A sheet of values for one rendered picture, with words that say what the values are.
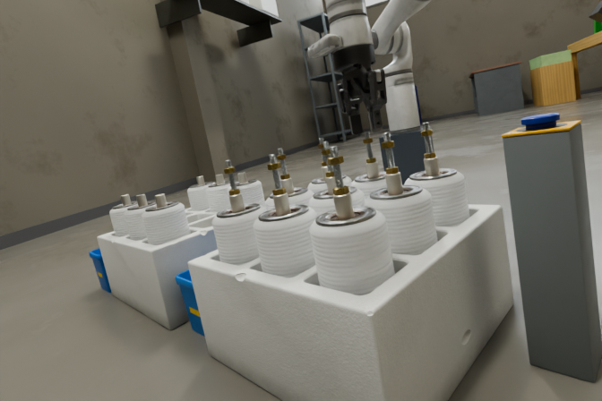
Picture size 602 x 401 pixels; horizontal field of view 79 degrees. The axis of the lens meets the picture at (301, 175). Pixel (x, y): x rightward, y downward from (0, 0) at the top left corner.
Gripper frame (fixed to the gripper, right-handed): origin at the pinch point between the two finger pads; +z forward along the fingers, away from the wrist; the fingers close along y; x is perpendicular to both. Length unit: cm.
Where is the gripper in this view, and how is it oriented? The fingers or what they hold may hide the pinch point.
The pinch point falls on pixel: (365, 125)
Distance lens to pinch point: 70.7
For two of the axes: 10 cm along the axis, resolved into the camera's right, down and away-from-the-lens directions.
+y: -3.6, -0.5, 9.3
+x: -9.1, 2.2, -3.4
